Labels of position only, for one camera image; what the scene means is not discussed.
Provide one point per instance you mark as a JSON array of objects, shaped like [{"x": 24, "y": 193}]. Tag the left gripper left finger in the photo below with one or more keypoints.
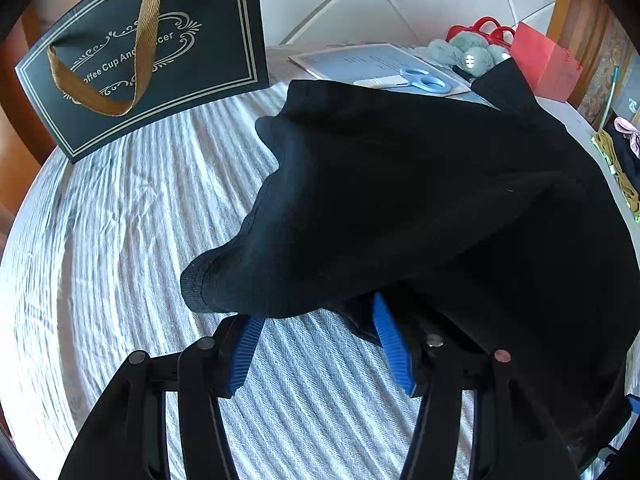
[{"x": 236, "y": 337}]

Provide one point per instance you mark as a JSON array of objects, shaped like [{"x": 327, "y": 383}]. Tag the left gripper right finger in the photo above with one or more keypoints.
[{"x": 397, "y": 352}]

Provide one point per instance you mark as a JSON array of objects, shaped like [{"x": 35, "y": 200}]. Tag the black t-shirt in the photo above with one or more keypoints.
[{"x": 489, "y": 231}]

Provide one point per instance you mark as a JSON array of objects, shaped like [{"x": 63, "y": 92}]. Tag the striped bed sheet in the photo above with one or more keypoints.
[{"x": 90, "y": 273}]

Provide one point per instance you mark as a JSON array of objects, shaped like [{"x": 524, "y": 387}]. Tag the blue scissors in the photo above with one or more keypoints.
[{"x": 408, "y": 77}]

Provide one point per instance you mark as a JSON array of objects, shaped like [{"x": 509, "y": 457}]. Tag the white paper sheet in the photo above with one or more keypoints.
[{"x": 348, "y": 64}]

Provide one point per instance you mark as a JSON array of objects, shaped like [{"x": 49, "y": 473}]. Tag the olive yellow folded garment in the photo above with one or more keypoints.
[{"x": 605, "y": 145}]

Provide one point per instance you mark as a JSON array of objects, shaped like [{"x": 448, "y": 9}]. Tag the navy folded garment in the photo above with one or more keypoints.
[{"x": 628, "y": 160}]

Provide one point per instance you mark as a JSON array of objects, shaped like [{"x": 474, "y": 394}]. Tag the dark green gift bag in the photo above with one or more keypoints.
[{"x": 109, "y": 67}]

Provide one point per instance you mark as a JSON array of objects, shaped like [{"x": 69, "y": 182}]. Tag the grey plush toy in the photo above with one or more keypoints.
[{"x": 467, "y": 51}]

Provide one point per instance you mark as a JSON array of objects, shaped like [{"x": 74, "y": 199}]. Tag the red paper bag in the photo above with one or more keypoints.
[{"x": 550, "y": 70}]

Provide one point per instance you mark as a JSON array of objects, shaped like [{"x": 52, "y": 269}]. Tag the pink folded garment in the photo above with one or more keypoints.
[{"x": 630, "y": 132}]

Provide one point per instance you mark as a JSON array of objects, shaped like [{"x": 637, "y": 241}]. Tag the red handled object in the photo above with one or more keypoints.
[{"x": 489, "y": 28}]

